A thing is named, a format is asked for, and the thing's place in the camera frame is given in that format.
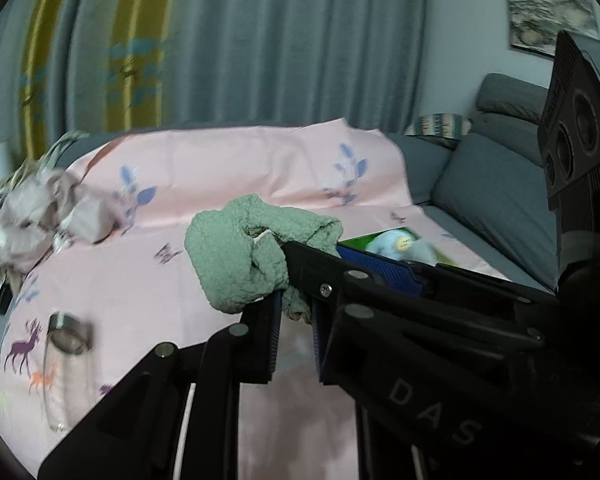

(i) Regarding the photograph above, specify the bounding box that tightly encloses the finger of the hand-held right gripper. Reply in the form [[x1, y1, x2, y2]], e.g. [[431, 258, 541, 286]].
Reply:
[[322, 304, 547, 395], [280, 240, 557, 312]]

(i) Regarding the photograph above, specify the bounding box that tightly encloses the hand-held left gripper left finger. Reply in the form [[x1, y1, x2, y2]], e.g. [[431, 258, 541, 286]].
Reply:
[[37, 290, 286, 480]]

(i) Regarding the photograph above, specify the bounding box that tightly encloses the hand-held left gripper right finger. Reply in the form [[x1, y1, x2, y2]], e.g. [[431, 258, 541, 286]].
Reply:
[[311, 307, 332, 387]]

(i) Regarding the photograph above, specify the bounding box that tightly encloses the blue plush toy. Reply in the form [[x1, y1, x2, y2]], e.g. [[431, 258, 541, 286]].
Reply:
[[367, 230, 438, 266]]

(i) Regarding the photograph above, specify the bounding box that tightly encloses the green box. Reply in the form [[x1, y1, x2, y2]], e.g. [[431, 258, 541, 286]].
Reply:
[[337, 227, 461, 268]]

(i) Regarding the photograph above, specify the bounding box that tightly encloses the green knitted towel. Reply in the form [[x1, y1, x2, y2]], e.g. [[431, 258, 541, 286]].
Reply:
[[184, 192, 345, 323]]

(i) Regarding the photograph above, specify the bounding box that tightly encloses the grey sofa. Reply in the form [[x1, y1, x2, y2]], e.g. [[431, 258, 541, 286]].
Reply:
[[380, 72, 561, 293]]

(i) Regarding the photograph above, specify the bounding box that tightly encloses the striped cushion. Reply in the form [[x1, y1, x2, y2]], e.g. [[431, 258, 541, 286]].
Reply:
[[405, 112, 473, 148]]

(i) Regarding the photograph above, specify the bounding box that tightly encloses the pink printed tablecloth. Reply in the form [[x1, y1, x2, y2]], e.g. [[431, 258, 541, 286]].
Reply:
[[0, 117, 513, 480]]

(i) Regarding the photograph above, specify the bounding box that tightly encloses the glass bottle with metal cap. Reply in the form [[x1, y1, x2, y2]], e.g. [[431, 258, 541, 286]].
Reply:
[[42, 311, 93, 433]]

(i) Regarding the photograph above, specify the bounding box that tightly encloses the pile of pale pink cloth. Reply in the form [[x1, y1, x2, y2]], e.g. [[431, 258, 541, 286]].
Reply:
[[0, 130, 131, 273]]

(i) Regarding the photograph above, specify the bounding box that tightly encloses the yellow patterned curtain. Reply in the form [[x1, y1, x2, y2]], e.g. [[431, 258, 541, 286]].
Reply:
[[17, 0, 186, 161]]

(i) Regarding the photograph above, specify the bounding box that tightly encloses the framed wall picture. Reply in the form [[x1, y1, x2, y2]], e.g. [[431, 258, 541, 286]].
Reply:
[[500, 0, 600, 58]]

